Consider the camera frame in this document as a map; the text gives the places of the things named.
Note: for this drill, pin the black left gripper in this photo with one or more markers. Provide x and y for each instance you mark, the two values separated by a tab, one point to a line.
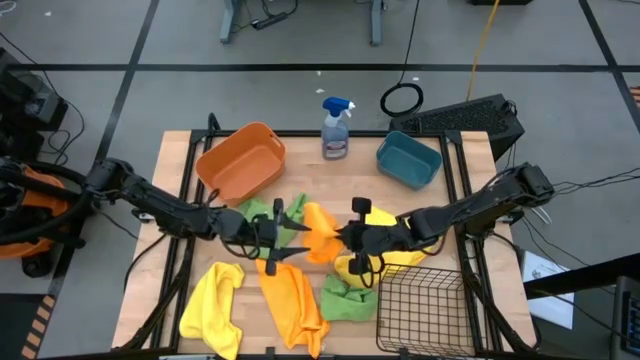
245	230

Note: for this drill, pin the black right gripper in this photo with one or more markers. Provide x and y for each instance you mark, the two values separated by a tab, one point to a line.
375	239

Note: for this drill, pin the small orange microfiber towel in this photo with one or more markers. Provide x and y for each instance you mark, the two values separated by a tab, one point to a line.
320	235

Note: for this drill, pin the green microfiber towel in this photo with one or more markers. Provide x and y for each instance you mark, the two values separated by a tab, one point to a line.
345	302
252	207

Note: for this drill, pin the yellow microfiber towel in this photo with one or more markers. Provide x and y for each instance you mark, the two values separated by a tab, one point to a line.
210	310
400	257

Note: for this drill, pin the large orange microfiber towel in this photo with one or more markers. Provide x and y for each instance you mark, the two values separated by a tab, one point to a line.
290	305

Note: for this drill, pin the orange plastic basket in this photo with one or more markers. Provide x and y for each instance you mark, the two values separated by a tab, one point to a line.
240	165

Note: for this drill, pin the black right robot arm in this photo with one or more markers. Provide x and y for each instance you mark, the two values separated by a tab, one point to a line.
475	205

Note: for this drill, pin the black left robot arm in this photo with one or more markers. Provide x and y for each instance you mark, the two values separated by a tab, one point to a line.
150	200

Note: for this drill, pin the blue-capped spray bottle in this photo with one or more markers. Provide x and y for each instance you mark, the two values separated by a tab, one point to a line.
335	140

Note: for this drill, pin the teal plastic basket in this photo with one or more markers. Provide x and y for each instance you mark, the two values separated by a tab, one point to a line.
407	160

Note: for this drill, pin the black computer tower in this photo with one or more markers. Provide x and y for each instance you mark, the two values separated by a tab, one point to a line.
465	117

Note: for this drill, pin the white paper sheet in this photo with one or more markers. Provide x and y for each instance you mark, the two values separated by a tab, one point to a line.
537	265

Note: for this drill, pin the grey desk leg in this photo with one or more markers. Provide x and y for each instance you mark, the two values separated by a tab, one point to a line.
229	25
376	25

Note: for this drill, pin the black power strip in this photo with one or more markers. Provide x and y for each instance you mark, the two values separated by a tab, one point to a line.
270	21

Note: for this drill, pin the black metal beam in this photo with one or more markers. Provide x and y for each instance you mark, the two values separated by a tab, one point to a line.
590	275

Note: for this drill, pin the orange black shop vacuum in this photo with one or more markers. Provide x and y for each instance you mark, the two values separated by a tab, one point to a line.
35	200

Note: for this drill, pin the orange black hazard tape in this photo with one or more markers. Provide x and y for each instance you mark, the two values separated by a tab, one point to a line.
37	325

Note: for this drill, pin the black equipment stack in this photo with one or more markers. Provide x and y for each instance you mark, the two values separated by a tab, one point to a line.
30	100

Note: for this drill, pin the grey device with screen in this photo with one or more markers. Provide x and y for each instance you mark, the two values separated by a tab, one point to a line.
627	320

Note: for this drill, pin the black aluminium table frame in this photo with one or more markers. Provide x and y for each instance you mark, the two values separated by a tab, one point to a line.
365	133

